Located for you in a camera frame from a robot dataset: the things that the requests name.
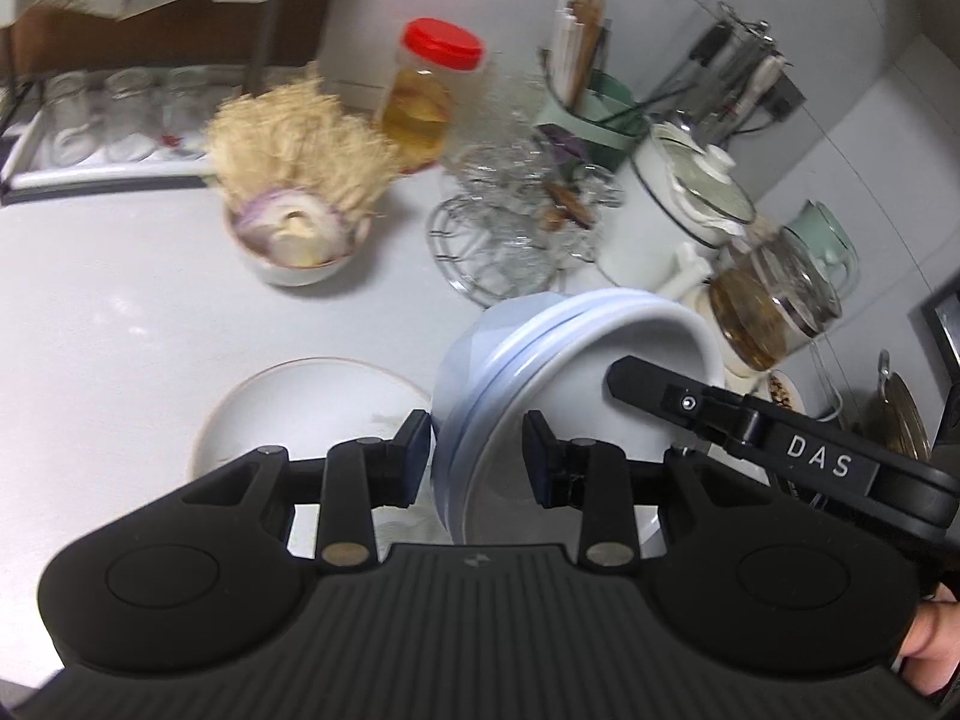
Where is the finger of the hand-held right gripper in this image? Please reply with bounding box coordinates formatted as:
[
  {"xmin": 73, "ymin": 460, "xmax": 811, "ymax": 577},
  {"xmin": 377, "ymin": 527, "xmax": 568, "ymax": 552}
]
[{"xmin": 607, "ymin": 355, "xmax": 767, "ymax": 460}]

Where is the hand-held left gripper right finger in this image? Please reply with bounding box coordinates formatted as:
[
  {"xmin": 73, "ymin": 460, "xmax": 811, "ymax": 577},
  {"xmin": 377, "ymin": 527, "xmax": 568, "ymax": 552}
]
[{"xmin": 523, "ymin": 410, "xmax": 760, "ymax": 568}]

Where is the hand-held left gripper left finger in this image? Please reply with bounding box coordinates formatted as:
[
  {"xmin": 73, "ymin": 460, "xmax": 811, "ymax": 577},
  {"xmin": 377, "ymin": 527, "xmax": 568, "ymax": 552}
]
[{"xmin": 180, "ymin": 409, "xmax": 436, "ymax": 568}]

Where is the light blue bowl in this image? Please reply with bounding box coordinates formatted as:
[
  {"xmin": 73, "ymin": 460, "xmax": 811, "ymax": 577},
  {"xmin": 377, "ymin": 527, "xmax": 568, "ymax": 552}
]
[
  {"xmin": 430, "ymin": 288, "xmax": 676, "ymax": 545},
  {"xmin": 448, "ymin": 294, "xmax": 695, "ymax": 541}
]

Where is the large white leaf-print plate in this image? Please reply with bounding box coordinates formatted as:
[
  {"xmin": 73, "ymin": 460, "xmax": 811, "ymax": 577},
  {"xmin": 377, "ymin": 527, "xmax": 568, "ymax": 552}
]
[{"xmin": 191, "ymin": 357, "xmax": 773, "ymax": 557}]

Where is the person's right hand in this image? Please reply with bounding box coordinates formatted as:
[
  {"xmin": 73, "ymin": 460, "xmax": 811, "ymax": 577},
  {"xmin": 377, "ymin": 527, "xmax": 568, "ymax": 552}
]
[{"xmin": 895, "ymin": 591, "xmax": 960, "ymax": 698}]

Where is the glass pan lid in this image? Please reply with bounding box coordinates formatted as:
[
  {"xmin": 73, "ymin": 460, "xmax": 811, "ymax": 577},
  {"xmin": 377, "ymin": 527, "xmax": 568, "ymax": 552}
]
[{"xmin": 857, "ymin": 349, "xmax": 935, "ymax": 467}]

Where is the small dish of nuts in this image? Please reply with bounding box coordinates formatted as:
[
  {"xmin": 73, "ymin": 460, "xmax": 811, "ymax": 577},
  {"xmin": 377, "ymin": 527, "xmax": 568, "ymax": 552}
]
[{"xmin": 763, "ymin": 367, "xmax": 808, "ymax": 415}]

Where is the glass kettle with tea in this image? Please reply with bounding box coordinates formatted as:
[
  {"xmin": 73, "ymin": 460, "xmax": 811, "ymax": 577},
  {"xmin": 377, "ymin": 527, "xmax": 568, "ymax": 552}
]
[{"xmin": 708, "ymin": 228, "xmax": 845, "ymax": 376}]

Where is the white enamel pot with lid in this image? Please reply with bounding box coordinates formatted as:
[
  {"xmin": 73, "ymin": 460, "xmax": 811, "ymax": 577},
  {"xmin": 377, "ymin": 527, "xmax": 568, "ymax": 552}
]
[{"xmin": 595, "ymin": 118, "xmax": 760, "ymax": 299}]

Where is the pale green mug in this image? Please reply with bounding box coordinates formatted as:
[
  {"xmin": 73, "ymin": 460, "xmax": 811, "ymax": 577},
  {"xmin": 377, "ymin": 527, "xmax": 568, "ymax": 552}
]
[{"xmin": 783, "ymin": 199, "xmax": 860, "ymax": 295}]

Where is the white bowl with vegetables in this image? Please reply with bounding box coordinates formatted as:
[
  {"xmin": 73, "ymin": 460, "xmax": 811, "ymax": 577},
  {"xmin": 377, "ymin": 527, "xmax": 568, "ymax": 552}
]
[{"xmin": 223, "ymin": 195, "xmax": 373, "ymax": 288}]

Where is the halved purple onion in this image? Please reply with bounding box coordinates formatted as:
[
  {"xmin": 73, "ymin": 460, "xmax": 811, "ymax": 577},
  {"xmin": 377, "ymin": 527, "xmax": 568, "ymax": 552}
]
[{"xmin": 232, "ymin": 187, "xmax": 351, "ymax": 269}]

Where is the green chopstick holder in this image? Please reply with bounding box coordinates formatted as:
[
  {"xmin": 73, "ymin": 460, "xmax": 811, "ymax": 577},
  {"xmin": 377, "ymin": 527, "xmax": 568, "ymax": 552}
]
[{"xmin": 533, "ymin": 70, "xmax": 650, "ymax": 175}]

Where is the row of hanging utensils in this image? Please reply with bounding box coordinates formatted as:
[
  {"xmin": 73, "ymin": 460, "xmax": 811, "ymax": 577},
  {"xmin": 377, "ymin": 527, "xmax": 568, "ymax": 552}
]
[{"xmin": 685, "ymin": 2, "xmax": 809, "ymax": 145}]

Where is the red-lidded plastic jar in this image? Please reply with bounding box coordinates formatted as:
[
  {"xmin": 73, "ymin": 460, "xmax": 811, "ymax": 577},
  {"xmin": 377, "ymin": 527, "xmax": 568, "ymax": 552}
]
[{"xmin": 374, "ymin": 18, "xmax": 486, "ymax": 175}]

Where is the bundle of wooden chopsticks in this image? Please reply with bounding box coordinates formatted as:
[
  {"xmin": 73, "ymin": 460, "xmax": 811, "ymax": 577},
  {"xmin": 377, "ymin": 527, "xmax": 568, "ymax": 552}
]
[{"xmin": 550, "ymin": 0, "xmax": 614, "ymax": 111}]

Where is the tray of drinking glasses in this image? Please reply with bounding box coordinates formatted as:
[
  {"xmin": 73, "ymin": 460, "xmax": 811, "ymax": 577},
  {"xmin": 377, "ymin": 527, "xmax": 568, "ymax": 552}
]
[{"xmin": 0, "ymin": 64, "xmax": 265, "ymax": 205}]

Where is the black knife rack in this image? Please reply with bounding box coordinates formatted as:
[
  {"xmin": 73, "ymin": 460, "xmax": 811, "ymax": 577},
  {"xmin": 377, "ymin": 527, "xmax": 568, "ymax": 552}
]
[{"xmin": 0, "ymin": 0, "xmax": 302, "ymax": 205}]

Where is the brown wooden cutting board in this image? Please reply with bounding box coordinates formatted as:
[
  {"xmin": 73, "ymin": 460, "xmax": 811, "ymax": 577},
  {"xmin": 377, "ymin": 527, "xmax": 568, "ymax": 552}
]
[{"xmin": 0, "ymin": 0, "xmax": 332, "ymax": 77}]

